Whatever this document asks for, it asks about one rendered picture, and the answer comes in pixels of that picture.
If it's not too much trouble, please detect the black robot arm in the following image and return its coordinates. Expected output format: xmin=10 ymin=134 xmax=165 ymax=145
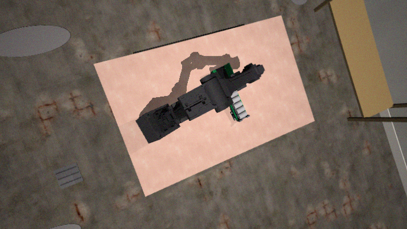
xmin=153 ymin=63 xmax=265 ymax=132

